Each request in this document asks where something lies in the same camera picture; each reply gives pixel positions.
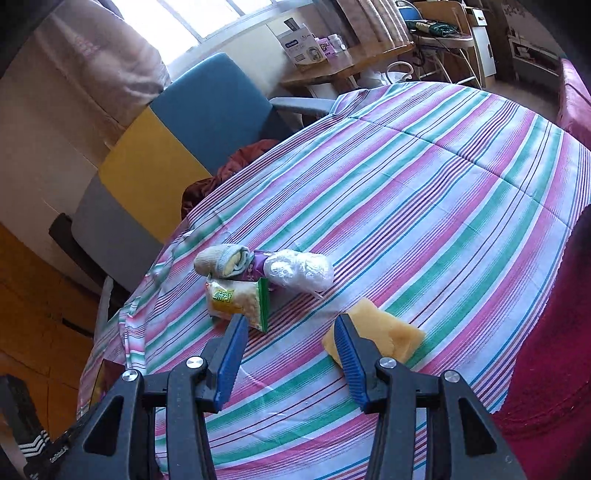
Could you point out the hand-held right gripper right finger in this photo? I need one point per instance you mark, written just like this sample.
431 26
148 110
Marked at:
353 369

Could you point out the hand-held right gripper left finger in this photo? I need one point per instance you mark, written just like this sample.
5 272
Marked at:
231 364

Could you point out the yellow sponge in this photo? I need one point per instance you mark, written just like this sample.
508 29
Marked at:
392 334

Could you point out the yellow green snack packet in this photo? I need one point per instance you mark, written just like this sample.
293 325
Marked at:
235 300

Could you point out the purple packet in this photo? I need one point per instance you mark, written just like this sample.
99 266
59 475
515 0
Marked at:
258 267

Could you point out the rolled pale sock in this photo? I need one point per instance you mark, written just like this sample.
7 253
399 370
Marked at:
214 261

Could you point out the white plastic wrapped bundle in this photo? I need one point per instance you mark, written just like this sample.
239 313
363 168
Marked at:
300 270

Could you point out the wooden wardrobe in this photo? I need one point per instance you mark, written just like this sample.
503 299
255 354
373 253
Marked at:
27 323

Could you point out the striped bed sheet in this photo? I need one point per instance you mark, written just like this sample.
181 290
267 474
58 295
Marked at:
415 207

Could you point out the dark red blanket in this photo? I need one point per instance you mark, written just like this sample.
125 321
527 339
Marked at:
554 369

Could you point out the dark red cloth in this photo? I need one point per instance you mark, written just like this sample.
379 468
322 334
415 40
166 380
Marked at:
235 161

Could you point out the dark upright panel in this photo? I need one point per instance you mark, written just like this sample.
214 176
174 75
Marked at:
69 240

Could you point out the grey yellow blue chair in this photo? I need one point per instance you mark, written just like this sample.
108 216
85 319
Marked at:
152 157

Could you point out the wooden side table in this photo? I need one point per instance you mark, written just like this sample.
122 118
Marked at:
341 69

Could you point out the pale pink curtain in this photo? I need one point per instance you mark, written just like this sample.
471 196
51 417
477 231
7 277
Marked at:
106 64

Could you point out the white printed carton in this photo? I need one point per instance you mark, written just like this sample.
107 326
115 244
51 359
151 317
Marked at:
300 44

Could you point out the dark pink cushioned seat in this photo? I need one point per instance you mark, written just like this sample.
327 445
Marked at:
575 101

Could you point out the checked curtain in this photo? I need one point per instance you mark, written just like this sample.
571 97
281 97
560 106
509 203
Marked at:
374 21

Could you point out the cluttered storage rack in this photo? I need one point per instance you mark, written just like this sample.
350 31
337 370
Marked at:
438 27

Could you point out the grey shelf unit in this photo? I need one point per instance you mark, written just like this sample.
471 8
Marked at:
531 46

